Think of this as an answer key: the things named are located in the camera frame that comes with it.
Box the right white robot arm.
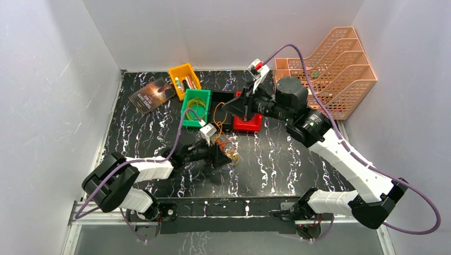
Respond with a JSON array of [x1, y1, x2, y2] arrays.
[[222, 77, 407, 229]]

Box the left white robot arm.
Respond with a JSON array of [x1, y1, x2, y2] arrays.
[[81, 139, 232, 221]]

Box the peach plastic file rack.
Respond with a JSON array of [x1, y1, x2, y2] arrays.
[[274, 27, 378, 121]]

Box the markers in yellow bin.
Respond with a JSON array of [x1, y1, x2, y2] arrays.
[[175, 75, 197, 92]]

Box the green plastic bin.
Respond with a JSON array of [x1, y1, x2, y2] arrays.
[[181, 89, 211, 128]]

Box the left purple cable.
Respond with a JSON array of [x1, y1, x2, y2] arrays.
[[74, 107, 206, 243]]

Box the red plastic bin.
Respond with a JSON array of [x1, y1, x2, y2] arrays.
[[233, 91, 264, 133]]

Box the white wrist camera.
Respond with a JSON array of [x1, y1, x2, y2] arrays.
[[199, 123, 217, 146], [247, 58, 270, 93]]

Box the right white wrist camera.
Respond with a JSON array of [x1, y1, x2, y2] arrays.
[[247, 58, 270, 93]]

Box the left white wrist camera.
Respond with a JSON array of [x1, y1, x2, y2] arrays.
[[199, 123, 217, 146]]

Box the yellow cables in green bin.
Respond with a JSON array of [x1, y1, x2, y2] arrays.
[[185, 98, 208, 123]]

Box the dark paperback book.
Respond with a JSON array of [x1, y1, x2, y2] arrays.
[[129, 78, 176, 115]]

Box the yellow plastic bin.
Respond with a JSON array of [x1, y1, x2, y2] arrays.
[[168, 63, 201, 101]]

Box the orange yellow cables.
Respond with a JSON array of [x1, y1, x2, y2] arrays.
[[213, 102, 241, 167]]

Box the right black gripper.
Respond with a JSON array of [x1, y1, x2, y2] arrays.
[[222, 80, 293, 123]]

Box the black plastic bin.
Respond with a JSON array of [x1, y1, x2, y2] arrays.
[[207, 90, 235, 131]]

